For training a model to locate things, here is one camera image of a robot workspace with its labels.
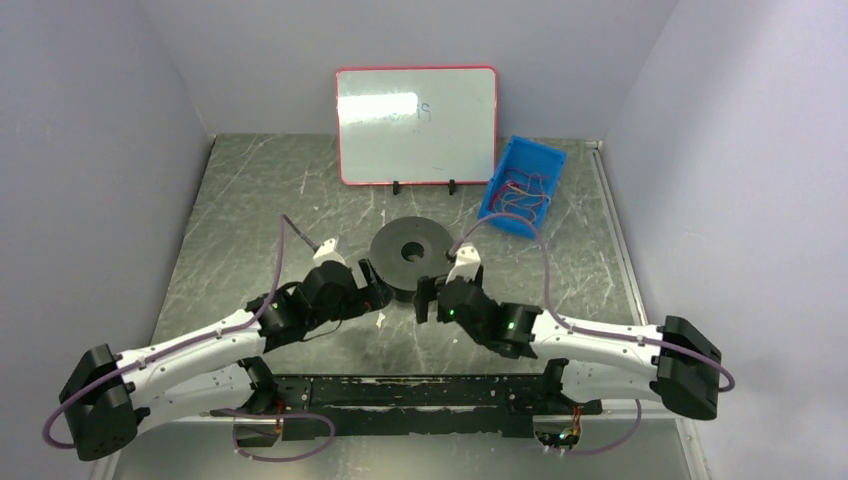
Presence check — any black perforated cable spool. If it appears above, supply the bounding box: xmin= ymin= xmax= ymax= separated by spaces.
xmin=369 ymin=216 xmax=454 ymax=303

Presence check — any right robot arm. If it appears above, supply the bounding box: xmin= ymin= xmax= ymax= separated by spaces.
xmin=412 ymin=276 xmax=722 ymax=421

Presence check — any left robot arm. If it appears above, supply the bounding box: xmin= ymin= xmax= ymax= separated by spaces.
xmin=42 ymin=260 xmax=393 ymax=462

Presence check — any blue plastic bin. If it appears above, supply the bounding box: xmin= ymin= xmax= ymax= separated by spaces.
xmin=478 ymin=136 xmax=567 ymax=239

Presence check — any red framed whiteboard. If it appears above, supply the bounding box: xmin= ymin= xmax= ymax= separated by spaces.
xmin=336 ymin=65 xmax=498 ymax=185

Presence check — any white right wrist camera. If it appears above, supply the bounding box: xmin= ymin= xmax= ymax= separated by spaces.
xmin=445 ymin=242 xmax=481 ymax=283

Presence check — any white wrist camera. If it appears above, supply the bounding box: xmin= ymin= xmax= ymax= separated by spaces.
xmin=312 ymin=238 xmax=346 ymax=267
xmin=445 ymin=242 xmax=481 ymax=283

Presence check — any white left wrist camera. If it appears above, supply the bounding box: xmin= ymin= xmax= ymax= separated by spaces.
xmin=312 ymin=238 xmax=346 ymax=267

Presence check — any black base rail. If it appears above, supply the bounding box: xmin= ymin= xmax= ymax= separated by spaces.
xmin=236 ymin=374 xmax=602 ymax=438

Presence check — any aluminium frame rail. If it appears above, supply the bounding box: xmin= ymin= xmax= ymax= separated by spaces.
xmin=585 ymin=141 xmax=648 ymax=325

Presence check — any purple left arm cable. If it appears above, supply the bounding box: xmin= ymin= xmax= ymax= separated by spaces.
xmin=41 ymin=213 xmax=323 ymax=452

